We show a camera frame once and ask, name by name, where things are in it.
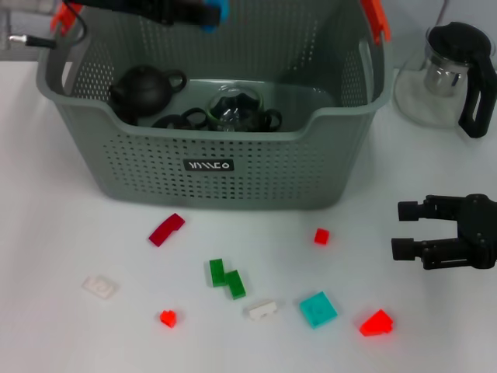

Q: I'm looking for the small red studded brick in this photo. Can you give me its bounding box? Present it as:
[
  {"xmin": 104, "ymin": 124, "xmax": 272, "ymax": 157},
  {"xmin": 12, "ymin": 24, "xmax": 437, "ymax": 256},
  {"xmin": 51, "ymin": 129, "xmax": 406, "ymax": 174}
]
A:
[{"xmin": 159, "ymin": 309, "xmax": 178, "ymax": 329}]

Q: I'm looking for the orange basket handle clip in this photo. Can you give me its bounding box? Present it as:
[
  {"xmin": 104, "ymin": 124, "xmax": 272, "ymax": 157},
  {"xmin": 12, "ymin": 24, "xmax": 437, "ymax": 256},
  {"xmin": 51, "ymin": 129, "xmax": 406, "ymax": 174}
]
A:
[
  {"xmin": 50, "ymin": 3, "xmax": 78, "ymax": 36},
  {"xmin": 360, "ymin": 0, "xmax": 391, "ymax": 44}
]

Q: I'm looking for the glass pitcher with black handle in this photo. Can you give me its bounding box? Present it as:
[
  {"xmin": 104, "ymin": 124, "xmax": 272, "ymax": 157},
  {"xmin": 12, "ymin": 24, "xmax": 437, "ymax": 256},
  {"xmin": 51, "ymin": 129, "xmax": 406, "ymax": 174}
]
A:
[{"xmin": 394, "ymin": 22, "xmax": 497, "ymax": 139}]

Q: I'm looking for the red sloped roof brick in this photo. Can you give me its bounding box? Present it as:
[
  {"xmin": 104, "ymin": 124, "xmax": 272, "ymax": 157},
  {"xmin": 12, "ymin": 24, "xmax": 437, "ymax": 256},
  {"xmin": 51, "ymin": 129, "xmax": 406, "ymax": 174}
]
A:
[{"xmin": 359, "ymin": 309, "xmax": 394, "ymax": 337}]

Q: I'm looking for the white flat building plate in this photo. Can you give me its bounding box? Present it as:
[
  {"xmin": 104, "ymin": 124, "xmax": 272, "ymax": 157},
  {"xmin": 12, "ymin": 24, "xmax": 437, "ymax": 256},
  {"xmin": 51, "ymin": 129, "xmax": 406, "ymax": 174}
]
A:
[{"xmin": 81, "ymin": 274, "xmax": 120, "ymax": 302}]

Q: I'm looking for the thin grey background cable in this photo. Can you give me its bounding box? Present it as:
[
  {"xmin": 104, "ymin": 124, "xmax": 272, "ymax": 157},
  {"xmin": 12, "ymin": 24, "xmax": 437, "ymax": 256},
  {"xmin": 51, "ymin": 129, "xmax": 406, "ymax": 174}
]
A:
[{"xmin": 434, "ymin": 0, "xmax": 451, "ymax": 28}]

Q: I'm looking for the left gripper cable with plug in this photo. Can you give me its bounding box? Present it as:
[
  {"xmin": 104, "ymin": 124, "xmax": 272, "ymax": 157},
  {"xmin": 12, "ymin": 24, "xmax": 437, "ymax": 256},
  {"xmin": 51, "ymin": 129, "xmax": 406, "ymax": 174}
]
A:
[{"xmin": 8, "ymin": 0, "xmax": 89, "ymax": 51}]

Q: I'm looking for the white rectangular building brick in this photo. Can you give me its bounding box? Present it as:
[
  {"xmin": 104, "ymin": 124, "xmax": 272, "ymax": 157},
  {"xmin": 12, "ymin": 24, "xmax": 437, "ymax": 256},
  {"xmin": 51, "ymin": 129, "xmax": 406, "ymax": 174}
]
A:
[{"xmin": 244, "ymin": 298, "xmax": 279, "ymax": 322}]

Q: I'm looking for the dark red curved brick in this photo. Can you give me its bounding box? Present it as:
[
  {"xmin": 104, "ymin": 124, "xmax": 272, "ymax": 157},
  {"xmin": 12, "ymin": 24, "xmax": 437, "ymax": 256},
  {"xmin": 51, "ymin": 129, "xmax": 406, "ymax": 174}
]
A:
[{"xmin": 148, "ymin": 212, "xmax": 186, "ymax": 248}]

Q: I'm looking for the blue square building brick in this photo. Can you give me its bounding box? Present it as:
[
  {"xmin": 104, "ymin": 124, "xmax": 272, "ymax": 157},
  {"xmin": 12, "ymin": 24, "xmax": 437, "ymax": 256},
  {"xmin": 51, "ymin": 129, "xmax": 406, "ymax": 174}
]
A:
[{"xmin": 200, "ymin": 0, "xmax": 231, "ymax": 35}]

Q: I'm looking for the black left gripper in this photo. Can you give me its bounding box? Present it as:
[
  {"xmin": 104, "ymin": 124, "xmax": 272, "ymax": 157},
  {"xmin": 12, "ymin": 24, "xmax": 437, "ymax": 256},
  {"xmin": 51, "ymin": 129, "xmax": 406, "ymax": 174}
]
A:
[{"xmin": 68, "ymin": 0, "xmax": 221, "ymax": 27}]

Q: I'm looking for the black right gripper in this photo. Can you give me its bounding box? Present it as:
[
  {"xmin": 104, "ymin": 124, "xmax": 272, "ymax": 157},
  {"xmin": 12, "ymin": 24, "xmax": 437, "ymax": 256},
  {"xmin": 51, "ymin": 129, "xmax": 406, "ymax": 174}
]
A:
[{"xmin": 391, "ymin": 193, "xmax": 497, "ymax": 271}]

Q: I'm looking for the black clay teapot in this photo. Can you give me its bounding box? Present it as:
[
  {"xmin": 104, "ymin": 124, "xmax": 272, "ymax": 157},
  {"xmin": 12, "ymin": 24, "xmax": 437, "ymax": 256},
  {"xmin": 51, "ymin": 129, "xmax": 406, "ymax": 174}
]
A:
[{"xmin": 108, "ymin": 64, "xmax": 188, "ymax": 117}]

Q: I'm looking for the teal square building plate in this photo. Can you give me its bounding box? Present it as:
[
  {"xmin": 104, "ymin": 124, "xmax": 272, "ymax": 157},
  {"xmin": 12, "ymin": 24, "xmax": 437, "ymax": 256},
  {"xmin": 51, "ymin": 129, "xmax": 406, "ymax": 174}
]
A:
[{"xmin": 298, "ymin": 291, "xmax": 338, "ymax": 330}]

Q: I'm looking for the grey perforated storage basket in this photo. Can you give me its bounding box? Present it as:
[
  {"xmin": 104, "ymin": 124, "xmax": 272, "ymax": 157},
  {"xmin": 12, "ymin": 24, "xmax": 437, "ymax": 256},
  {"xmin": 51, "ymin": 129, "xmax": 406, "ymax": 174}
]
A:
[{"xmin": 36, "ymin": 0, "xmax": 393, "ymax": 211}]

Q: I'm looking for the green rectangular building brick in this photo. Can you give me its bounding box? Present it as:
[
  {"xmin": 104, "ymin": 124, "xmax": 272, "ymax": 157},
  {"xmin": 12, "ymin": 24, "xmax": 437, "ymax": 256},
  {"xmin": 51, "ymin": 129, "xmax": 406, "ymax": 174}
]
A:
[
  {"xmin": 208, "ymin": 258, "xmax": 227, "ymax": 288},
  {"xmin": 224, "ymin": 270, "xmax": 248, "ymax": 301}
]

